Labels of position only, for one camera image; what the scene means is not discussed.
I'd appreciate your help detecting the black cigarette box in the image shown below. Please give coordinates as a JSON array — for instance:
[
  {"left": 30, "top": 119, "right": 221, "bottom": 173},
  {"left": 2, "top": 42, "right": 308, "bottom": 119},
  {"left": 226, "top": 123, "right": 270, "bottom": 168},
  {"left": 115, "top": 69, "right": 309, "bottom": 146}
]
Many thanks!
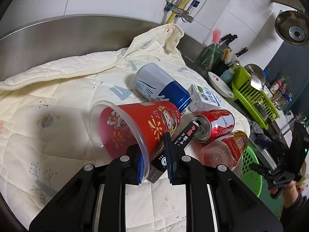
[{"left": 147, "top": 120, "right": 200, "bottom": 185}]

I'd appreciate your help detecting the green perforated trash basket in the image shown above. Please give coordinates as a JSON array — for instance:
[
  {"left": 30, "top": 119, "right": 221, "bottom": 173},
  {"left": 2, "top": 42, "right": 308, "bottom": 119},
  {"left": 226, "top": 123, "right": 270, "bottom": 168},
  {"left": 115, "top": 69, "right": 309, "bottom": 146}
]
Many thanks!
[{"left": 241, "top": 146, "right": 262, "bottom": 197}]

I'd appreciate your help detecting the red soda can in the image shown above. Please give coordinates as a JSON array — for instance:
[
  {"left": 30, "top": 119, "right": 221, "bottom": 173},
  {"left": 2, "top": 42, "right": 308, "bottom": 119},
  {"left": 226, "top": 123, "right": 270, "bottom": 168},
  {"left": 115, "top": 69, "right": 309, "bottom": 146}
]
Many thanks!
[{"left": 193, "top": 109, "right": 235, "bottom": 143}]

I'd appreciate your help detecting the red plastic drink cup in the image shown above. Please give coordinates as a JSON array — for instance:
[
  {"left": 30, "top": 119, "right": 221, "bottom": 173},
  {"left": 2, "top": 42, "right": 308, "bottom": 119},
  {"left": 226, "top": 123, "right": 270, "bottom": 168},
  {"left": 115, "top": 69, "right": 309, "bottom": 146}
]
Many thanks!
[{"left": 89, "top": 101, "right": 181, "bottom": 180}]

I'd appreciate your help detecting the red label plastic bottle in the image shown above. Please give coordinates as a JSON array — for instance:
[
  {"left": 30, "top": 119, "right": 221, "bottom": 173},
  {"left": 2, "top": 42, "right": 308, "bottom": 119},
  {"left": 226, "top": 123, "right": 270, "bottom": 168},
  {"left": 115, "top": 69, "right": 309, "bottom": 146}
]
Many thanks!
[{"left": 199, "top": 130, "right": 248, "bottom": 170}]

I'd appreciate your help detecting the blue white tin can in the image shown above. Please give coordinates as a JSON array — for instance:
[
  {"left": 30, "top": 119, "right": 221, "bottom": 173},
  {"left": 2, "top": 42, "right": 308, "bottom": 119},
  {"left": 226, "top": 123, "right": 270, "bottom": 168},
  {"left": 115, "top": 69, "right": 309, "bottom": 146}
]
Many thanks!
[{"left": 134, "top": 63, "right": 192, "bottom": 114}]

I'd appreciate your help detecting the grey knitted work glove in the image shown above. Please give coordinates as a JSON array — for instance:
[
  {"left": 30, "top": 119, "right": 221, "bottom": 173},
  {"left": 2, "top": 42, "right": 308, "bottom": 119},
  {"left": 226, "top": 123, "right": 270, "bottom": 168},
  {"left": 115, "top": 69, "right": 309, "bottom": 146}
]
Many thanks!
[{"left": 248, "top": 120, "right": 271, "bottom": 148}]

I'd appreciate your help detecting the white milk carton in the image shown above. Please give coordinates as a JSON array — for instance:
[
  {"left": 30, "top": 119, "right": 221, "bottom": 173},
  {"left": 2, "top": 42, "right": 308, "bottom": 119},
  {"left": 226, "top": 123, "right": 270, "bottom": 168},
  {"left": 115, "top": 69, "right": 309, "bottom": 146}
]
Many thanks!
[{"left": 188, "top": 84, "right": 226, "bottom": 113}]

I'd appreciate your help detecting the lime green dish rack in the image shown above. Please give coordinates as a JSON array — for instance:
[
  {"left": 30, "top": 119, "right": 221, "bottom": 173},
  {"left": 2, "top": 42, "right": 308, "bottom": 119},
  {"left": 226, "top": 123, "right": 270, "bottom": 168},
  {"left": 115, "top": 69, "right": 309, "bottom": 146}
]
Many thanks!
[{"left": 232, "top": 66, "right": 280, "bottom": 130}]

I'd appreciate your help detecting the white shallow bowl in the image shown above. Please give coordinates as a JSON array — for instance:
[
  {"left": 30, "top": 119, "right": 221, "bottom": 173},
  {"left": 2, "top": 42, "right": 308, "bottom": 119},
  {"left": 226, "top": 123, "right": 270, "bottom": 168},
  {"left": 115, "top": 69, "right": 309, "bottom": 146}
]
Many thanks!
[{"left": 208, "top": 72, "right": 234, "bottom": 98}]

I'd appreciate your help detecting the cream quilted cloth mat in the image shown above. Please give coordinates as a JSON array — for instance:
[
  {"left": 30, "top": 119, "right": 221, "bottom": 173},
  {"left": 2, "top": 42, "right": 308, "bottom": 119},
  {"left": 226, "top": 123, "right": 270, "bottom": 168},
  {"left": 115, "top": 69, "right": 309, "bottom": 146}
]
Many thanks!
[{"left": 0, "top": 23, "right": 250, "bottom": 232}]

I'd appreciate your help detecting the pink bottle brush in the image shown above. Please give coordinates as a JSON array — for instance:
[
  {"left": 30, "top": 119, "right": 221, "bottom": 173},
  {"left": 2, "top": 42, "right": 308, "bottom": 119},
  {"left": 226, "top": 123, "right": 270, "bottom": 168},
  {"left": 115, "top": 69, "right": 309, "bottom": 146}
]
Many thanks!
[{"left": 212, "top": 28, "right": 221, "bottom": 44}]

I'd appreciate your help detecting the brass gas valve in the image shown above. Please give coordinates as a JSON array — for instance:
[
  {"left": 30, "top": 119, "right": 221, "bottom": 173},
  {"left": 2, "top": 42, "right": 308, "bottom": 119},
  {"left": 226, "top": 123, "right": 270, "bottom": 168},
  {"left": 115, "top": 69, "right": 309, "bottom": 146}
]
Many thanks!
[{"left": 164, "top": 2, "right": 194, "bottom": 24}]

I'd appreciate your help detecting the steel pot lid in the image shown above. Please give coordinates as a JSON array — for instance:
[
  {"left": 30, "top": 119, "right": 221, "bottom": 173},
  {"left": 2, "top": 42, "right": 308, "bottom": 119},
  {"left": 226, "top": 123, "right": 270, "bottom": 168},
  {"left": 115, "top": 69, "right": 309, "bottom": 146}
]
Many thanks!
[{"left": 274, "top": 10, "right": 308, "bottom": 46}]

